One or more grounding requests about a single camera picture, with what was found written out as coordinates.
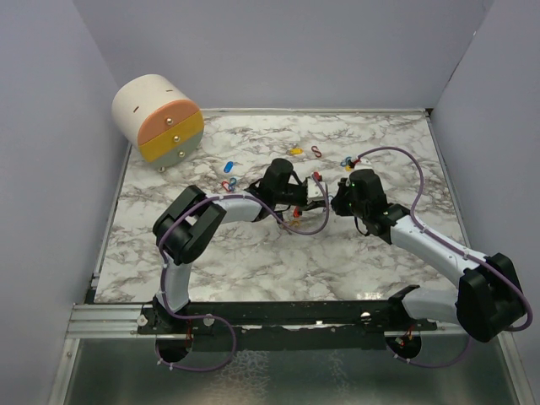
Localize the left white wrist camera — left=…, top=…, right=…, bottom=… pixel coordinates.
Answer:
left=306, top=175, right=326, bottom=202

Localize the round pastel drawer cabinet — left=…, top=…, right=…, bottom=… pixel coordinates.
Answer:
left=111, top=74, right=204, bottom=172

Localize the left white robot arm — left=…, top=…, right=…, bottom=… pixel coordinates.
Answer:
left=153, top=158, right=330, bottom=333

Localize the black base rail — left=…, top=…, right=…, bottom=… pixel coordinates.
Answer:
left=138, top=292, right=436, bottom=352

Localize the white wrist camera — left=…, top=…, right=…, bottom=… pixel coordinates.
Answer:
left=354, top=157, right=373, bottom=170
left=306, top=175, right=326, bottom=202

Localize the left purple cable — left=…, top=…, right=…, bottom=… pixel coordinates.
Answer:
left=154, top=176, right=331, bottom=373

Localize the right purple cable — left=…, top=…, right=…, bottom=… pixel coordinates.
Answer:
left=352, top=146, right=532, bottom=368

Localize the purple cable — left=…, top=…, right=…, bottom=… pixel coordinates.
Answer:
left=154, top=176, right=331, bottom=373
left=352, top=146, right=532, bottom=368

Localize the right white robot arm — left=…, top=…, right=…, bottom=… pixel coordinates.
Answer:
left=332, top=169, right=527, bottom=343

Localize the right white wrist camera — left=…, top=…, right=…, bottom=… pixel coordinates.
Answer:
left=354, top=157, right=373, bottom=170

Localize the dark red S carabiner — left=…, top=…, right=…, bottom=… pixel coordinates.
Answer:
left=311, top=146, right=322, bottom=158

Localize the blue tag key left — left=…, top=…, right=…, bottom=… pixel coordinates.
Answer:
left=224, top=161, right=234, bottom=173

